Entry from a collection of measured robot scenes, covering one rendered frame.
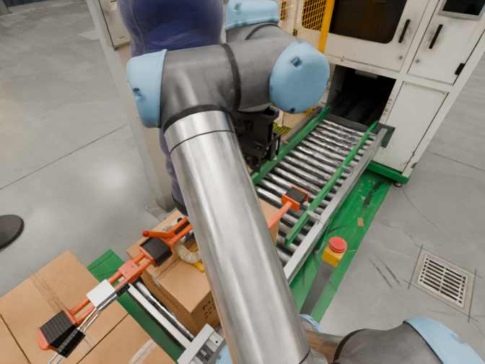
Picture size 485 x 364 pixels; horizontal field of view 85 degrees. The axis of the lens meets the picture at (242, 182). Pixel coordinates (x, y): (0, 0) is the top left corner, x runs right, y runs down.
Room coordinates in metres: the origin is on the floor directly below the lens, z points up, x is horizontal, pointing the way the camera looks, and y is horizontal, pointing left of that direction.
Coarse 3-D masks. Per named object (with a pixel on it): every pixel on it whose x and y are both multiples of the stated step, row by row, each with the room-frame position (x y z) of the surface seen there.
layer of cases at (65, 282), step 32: (64, 256) 0.80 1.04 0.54; (32, 288) 0.61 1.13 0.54; (64, 288) 0.61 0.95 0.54; (0, 320) 0.45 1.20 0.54; (32, 320) 0.45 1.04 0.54; (96, 320) 0.45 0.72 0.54; (128, 320) 0.45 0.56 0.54; (0, 352) 0.31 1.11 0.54; (32, 352) 0.31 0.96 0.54; (96, 352) 0.31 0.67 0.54; (128, 352) 0.31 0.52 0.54; (160, 352) 0.31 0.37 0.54
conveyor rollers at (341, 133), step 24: (312, 144) 1.88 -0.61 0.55; (336, 144) 1.91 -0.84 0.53; (288, 168) 1.59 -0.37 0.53; (312, 168) 1.57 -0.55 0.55; (336, 168) 1.57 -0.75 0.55; (264, 192) 1.31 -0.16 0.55; (336, 192) 1.34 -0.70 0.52; (288, 216) 1.09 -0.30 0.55; (144, 288) 0.61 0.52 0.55; (168, 312) 0.49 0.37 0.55; (192, 336) 0.38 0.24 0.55
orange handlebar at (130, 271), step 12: (288, 204) 0.73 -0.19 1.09; (276, 216) 0.67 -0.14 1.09; (132, 264) 0.46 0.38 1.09; (144, 264) 0.46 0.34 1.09; (120, 276) 0.42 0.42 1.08; (132, 276) 0.41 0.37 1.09; (84, 300) 0.33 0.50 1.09; (72, 312) 0.30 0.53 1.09; (84, 312) 0.30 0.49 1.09; (48, 348) 0.20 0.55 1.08
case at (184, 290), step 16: (272, 208) 0.83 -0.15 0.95; (160, 224) 0.73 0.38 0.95; (192, 240) 0.65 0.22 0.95; (176, 256) 0.57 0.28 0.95; (144, 272) 0.53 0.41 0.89; (160, 272) 0.50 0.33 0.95; (176, 272) 0.50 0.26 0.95; (192, 272) 0.50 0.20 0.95; (160, 288) 0.46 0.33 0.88; (176, 288) 0.43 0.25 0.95; (192, 288) 0.43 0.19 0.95; (208, 288) 0.43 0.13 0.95; (176, 304) 0.40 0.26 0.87; (192, 304) 0.38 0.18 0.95; (208, 304) 0.41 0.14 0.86; (192, 320) 0.35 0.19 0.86; (208, 320) 0.39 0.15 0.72
